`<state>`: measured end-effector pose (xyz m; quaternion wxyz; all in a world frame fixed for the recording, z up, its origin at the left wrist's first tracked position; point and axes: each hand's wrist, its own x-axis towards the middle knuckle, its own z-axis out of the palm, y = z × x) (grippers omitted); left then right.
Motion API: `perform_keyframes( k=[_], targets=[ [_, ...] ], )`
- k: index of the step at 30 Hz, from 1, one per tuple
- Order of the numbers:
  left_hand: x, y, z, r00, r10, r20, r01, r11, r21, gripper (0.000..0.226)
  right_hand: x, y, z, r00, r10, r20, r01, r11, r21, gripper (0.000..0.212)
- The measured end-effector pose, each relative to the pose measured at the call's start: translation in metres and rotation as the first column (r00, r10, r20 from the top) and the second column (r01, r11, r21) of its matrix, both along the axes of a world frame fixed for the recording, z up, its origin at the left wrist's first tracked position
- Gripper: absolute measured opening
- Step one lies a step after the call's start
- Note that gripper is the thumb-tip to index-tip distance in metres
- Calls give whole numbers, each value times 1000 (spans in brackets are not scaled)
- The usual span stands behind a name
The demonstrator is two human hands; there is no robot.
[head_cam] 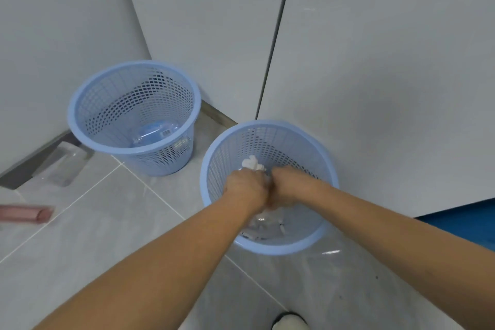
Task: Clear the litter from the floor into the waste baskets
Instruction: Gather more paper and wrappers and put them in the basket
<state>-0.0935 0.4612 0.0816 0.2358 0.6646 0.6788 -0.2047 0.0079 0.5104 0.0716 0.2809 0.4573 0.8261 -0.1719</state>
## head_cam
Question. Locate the pink plastic bar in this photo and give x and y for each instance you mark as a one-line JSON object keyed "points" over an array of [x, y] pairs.
{"points": [[25, 213]]}

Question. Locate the white paper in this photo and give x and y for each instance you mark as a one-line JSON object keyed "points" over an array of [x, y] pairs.
{"points": [[253, 164]]}

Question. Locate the person's right forearm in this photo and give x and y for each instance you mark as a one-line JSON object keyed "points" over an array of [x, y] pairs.
{"points": [[394, 248]]}

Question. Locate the person's right hand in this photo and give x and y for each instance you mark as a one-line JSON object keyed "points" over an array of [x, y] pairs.
{"points": [[290, 186]]}

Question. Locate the blue mat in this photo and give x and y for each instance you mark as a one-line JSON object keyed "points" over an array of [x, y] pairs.
{"points": [[464, 223]]}

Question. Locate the person's left hand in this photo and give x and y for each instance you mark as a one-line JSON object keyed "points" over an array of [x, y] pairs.
{"points": [[247, 186]]}

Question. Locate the person's left forearm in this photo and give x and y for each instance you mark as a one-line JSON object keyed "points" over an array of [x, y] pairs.
{"points": [[162, 260]]}

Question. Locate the blue plastic mesh basket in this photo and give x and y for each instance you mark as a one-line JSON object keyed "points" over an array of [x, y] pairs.
{"points": [[270, 148], [131, 117]]}

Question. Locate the clear plastic bottle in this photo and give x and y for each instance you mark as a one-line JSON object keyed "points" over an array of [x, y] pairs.
{"points": [[154, 133]]}

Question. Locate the person's white shoe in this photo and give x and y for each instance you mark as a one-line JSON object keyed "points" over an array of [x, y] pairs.
{"points": [[289, 321]]}

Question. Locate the clear plastic trash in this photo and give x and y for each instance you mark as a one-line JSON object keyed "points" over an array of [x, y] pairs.
{"points": [[265, 225]]}

